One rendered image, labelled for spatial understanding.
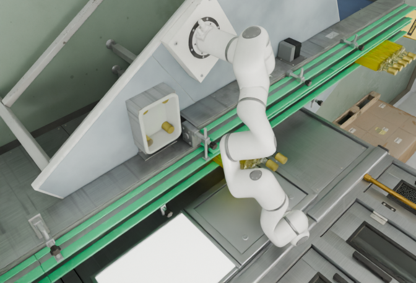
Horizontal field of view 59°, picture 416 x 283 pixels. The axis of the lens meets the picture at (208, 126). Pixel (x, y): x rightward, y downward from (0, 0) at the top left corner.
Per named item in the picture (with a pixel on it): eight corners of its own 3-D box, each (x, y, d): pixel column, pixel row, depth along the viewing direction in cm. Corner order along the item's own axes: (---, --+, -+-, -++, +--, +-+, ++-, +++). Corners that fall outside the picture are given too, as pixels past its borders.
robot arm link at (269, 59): (230, 70, 129) (265, 86, 119) (218, 43, 119) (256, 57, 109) (247, 52, 131) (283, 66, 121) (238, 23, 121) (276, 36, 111)
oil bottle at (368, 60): (346, 59, 216) (392, 78, 200) (349, 51, 212) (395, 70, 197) (351, 56, 219) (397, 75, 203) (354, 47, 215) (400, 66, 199)
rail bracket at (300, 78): (284, 76, 176) (307, 88, 168) (286, 62, 171) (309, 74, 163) (289, 72, 178) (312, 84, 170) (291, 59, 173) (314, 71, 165)
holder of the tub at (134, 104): (136, 153, 150) (147, 163, 145) (125, 100, 131) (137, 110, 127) (169, 134, 158) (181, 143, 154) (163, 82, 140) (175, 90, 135)
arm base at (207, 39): (182, 35, 127) (212, 47, 118) (203, 7, 128) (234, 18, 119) (202, 60, 139) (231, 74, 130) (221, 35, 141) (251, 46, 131)
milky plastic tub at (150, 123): (134, 145, 146) (147, 156, 141) (125, 101, 131) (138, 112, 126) (169, 125, 154) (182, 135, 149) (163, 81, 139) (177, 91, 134)
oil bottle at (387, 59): (351, 56, 219) (397, 75, 203) (354, 47, 215) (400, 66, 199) (357, 52, 222) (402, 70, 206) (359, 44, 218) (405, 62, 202)
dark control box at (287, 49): (276, 56, 186) (289, 62, 181) (278, 42, 180) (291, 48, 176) (286, 50, 190) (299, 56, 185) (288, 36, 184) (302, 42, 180)
